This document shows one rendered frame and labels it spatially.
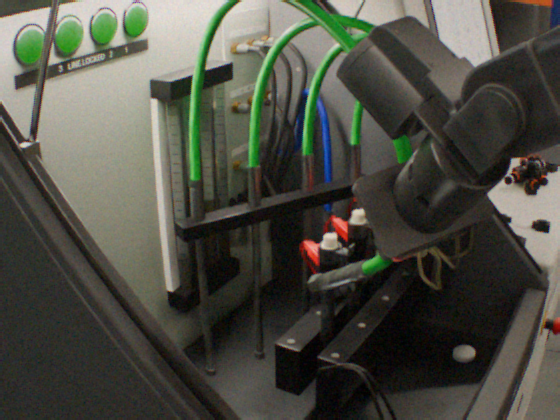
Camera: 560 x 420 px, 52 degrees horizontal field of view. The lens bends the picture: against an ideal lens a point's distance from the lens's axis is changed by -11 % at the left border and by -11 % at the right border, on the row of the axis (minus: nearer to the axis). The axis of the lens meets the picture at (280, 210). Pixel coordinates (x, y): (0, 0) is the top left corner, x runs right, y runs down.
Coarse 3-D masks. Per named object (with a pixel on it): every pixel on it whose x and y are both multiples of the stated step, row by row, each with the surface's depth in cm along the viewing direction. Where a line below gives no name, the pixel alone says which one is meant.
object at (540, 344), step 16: (320, 0) 104; (336, 0) 103; (352, 0) 101; (368, 0) 100; (384, 0) 98; (400, 0) 100; (416, 0) 105; (352, 16) 102; (368, 16) 101; (384, 16) 99; (400, 16) 98; (416, 16) 104; (352, 32) 103; (496, 48) 154; (544, 336) 144; (528, 384) 133; (528, 400) 173
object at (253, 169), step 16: (336, 16) 74; (288, 32) 78; (368, 32) 73; (272, 48) 81; (272, 64) 82; (256, 96) 85; (256, 112) 86; (256, 128) 87; (256, 144) 88; (256, 160) 89; (256, 176) 89; (256, 192) 90
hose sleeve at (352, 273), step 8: (352, 264) 62; (360, 264) 61; (328, 272) 66; (336, 272) 64; (344, 272) 63; (352, 272) 61; (360, 272) 61; (320, 280) 66; (328, 280) 65; (336, 280) 64; (344, 280) 63; (352, 280) 62; (360, 280) 62; (320, 288) 67; (328, 288) 66
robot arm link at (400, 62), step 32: (384, 32) 38; (416, 32) 39; (352, 64) 40; (384, 64) 39; (416, 64) 38; (448, 64) 38; (384, 96) 40; (416, 96) 39; (448, 96) 36; (480, 96) 32; (512, 96) 31; (384, 128) 41; (448, 128) 35; (480, 128) 33; (512, 128) 31; (480, 160) 35
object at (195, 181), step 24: (240, 0) 66; (288, 0) 59; (216, 24) 71; (336, 24) 55; (192, 96) 79; (192, 120) 81; (192, 144) 83; (408, 144) 52; (192, 168) 84; (384, 264) 58
